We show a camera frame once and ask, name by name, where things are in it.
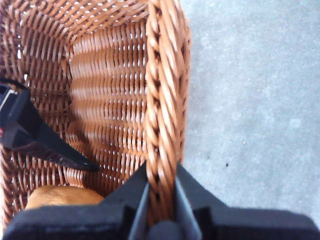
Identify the brown potato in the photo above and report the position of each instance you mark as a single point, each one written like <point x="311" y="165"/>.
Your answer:
<point x="62" y="197"/>

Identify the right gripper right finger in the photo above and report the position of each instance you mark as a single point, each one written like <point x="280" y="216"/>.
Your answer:
<point x="237" y="225"/>

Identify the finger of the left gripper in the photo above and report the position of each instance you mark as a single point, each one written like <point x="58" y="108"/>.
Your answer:
<point x="30" y="125"/>

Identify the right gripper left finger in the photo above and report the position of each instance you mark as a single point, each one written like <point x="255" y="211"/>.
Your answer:
<point x="100" y="222"/>

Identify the brown wicker basket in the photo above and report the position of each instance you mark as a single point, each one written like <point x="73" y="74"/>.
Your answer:
<point x="107" y="100"/>

